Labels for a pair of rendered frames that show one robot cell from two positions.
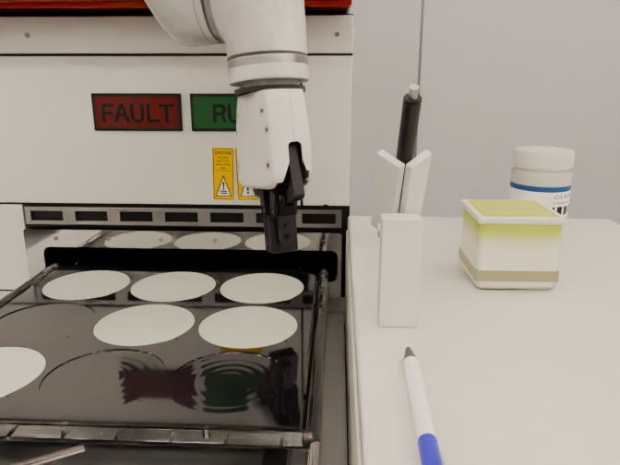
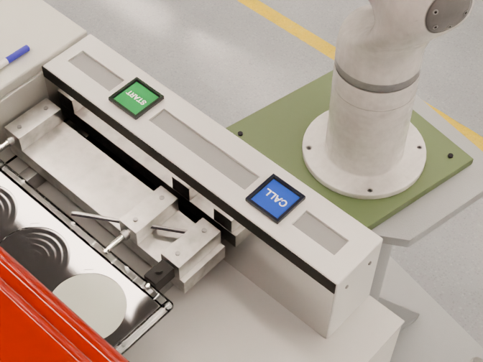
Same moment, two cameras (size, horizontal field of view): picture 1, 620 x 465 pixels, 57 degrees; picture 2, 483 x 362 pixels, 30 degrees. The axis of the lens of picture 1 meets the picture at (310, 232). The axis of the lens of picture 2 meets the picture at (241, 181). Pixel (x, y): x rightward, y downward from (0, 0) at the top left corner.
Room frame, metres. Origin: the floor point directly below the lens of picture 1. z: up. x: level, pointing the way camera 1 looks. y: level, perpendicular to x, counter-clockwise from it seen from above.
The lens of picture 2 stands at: (0.77, 0.79, 1.90)
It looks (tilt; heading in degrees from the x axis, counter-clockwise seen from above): 52 degrees down; 218
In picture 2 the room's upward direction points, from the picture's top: 1 degrees clockwise
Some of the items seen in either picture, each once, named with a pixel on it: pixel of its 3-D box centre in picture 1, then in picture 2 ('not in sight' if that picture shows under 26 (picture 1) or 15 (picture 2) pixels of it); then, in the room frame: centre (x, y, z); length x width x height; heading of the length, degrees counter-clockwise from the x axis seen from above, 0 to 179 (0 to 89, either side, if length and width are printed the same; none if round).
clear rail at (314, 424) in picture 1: (318, 331); not in sight; (0.53, -0.01, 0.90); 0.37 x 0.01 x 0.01; 177
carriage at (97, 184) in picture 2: not in sight; (112, 196); (0.28, 0.17, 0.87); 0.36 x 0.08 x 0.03; 87
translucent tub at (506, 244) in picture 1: (506, 243); not in sight; (0.51, -0.18, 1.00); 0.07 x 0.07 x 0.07; 88
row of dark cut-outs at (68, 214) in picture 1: (182, 216); not in sight; (0.76, 0.18, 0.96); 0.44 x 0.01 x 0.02; 87
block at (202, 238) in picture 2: not in sight; (191, 247); (0.29, 0.32, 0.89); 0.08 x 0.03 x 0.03; 177
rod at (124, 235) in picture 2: not in sight; (116, 241); (0.34, 0.24, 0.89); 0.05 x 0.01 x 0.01; 177
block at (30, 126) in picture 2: not in sight; (34, 123); (0.27, 0.00, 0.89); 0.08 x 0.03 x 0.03; 177
